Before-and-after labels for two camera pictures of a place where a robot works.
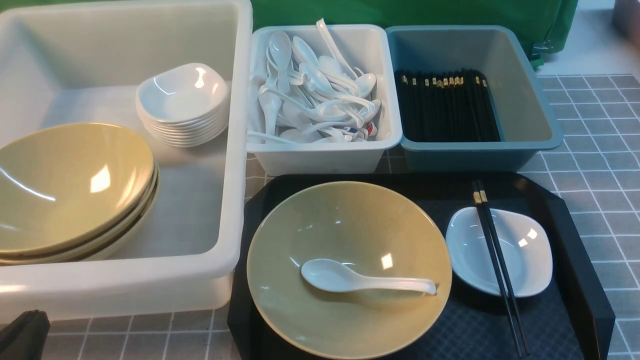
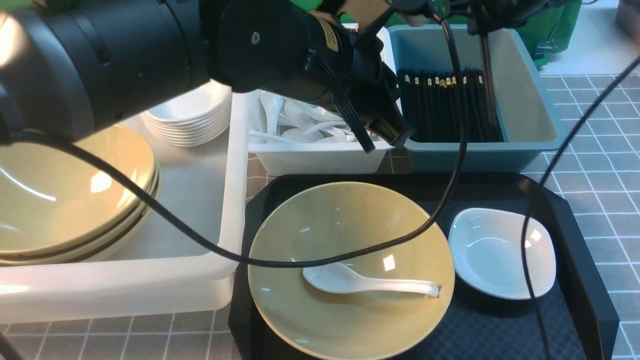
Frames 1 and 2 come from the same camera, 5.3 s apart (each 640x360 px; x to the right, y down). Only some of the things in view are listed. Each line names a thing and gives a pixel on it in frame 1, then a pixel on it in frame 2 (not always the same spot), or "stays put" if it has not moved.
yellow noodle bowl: x=372 y=231 stays put
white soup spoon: x=325 y=275 stays put
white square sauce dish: x=525 y=242 stays put
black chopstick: x=476 y=200 → x=492 y=120
